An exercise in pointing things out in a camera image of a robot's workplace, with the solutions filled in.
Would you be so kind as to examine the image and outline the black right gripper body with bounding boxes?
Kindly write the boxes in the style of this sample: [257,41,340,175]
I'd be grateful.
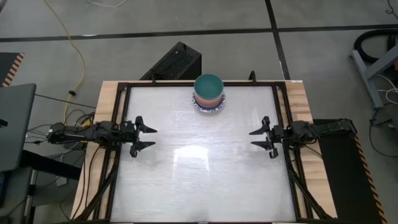
[269,123,295,149]

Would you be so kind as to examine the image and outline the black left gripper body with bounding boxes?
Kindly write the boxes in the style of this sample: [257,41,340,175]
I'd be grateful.
[119,119,141,149]

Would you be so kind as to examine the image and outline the blue patterned paper bowl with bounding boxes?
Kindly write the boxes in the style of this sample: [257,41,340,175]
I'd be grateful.
[191,91,227,114]

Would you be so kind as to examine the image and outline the pink bowl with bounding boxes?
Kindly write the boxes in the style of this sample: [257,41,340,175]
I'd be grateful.
[194,93,224,105]

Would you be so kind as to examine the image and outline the teal bowl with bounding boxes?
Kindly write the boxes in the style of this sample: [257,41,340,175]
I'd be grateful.
[193,73,224,101]

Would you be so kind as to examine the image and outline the black computer tower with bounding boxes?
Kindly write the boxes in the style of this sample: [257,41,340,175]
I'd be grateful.
[139,41,202,81]

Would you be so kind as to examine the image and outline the large hazard striped black mat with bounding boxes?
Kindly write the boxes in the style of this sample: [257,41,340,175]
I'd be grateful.
[313,119,388,224]

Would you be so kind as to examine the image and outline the grey metal stand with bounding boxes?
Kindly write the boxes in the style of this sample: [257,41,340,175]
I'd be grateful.
[350,45,398,110]

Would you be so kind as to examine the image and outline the dark grey monitor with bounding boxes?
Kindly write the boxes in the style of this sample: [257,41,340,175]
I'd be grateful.
[0,83,37,174]

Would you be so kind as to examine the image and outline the small hazard striped black mat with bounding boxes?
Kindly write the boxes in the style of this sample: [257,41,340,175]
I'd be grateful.
[0,52,25,88]

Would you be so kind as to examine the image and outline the black aluminium table frame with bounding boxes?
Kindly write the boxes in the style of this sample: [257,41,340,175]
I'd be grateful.
[73,80,336,224]

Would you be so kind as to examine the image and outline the black floor cable with plug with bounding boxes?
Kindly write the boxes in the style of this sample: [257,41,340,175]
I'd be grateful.
[34,89,97,110]

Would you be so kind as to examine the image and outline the yellow cable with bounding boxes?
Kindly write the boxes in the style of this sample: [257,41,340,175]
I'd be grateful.
[43,0,86,126]

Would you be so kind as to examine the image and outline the black cable bundle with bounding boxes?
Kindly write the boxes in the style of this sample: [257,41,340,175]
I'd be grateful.
[24,108,97,152]

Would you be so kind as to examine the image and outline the white cable bundle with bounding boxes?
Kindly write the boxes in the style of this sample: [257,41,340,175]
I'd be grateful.
[376,74,398,105]

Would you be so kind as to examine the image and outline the white floor cable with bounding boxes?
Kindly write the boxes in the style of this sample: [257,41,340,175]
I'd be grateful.
[85,0,128,9]

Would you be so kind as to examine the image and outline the black hose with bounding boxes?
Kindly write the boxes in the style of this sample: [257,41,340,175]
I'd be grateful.
[354,29,398,65]

